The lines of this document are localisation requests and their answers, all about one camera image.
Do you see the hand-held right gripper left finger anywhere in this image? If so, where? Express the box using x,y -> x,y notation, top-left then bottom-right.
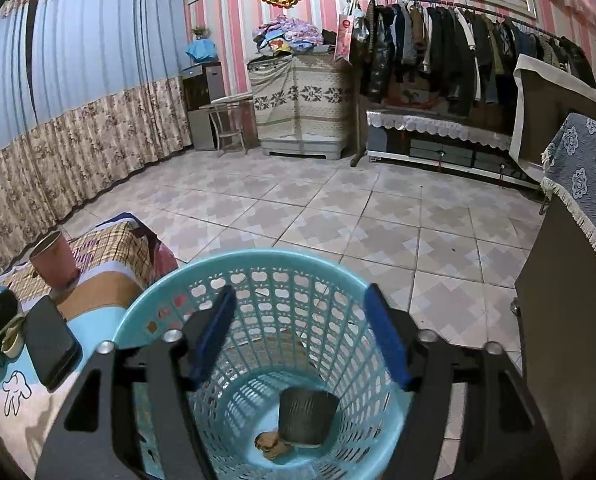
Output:
35,285 -> 239,480

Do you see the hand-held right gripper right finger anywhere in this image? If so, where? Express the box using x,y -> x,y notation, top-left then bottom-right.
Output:
363,284 -> 561,480

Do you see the turquoise plastic mesh basket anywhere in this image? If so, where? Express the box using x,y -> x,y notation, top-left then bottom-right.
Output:
113,249 -> 429,480

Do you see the brown scrap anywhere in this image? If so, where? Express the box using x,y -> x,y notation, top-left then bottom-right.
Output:
254,430 -> 291,461

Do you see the black quilted case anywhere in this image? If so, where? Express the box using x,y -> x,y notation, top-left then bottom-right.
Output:
23,296 -> 83,392

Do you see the pink metal-lined cup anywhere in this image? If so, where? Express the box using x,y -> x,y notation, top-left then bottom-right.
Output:
29,231 -> 81,291

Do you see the blue floral curtain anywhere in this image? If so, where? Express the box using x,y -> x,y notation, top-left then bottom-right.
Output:
28,0 -> 194,221
0,0 -> 44,271

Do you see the dark wooden cabinet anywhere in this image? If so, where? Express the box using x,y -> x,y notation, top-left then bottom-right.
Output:
514,195 -> 596,480

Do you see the white folding stool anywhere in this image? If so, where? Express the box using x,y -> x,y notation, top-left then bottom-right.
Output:
200,95 -> 255,155

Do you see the metal clothes rack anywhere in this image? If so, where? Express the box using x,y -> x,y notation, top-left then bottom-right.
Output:
350,0 -> 596,168

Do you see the low cabinet with lace cloth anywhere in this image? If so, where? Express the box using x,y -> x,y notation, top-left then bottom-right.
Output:
365,109 -> 544,188

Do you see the grey water dispenser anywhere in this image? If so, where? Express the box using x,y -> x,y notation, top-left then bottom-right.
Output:
181,62 -> 225,152

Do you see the cloth-covered cabinet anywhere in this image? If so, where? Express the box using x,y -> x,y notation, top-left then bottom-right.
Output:
248,54 -> 356,161

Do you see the blue floral fringed cloth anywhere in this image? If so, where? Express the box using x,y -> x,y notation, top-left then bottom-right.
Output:
540,112 -> 596,306

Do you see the blue cloth cover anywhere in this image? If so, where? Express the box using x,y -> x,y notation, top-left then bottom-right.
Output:
185,40 -> 214,66

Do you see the dark cloth with beige trim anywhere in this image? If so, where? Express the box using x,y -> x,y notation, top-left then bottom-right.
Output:
509,53 -> 596,181

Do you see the row of hanging clothes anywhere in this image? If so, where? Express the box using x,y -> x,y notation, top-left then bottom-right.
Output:
358,0 -> 596,118

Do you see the red hanging gift bag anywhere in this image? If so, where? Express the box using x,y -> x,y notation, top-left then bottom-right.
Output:
334,14 -> 354,62

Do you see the pile of folded clothes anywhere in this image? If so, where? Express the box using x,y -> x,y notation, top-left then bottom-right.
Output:
252,16 -> 324,56

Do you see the white hanging plastic bag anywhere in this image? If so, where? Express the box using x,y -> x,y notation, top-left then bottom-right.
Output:
350,7 -> 370,43

